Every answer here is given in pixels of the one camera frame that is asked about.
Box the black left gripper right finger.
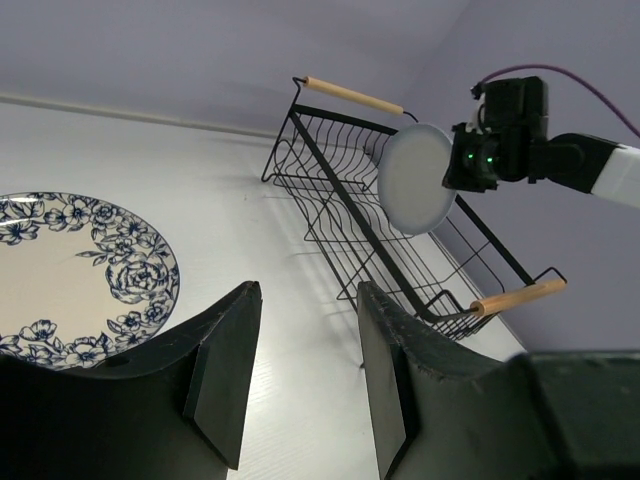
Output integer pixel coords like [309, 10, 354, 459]
[357, 282, 639, 479]

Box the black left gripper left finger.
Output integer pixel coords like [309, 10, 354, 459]
[1, 281, 262, 479]

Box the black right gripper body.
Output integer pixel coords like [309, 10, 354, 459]
[442, 123, 531, 193]

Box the pale blue plain plate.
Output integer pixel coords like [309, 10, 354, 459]
[377, 123, 456, 235]

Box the blue floral white plate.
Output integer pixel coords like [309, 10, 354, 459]
[1, 192, 180, 370]

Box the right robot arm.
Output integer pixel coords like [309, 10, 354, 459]
[442, 125, 639, 208]

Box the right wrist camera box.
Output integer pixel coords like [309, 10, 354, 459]
[471, 76, 548, 139]

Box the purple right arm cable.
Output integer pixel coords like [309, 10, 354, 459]
[479, 63, 640, 138]

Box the black wire dish rack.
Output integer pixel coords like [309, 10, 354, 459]
[261, 95, 562, 340]

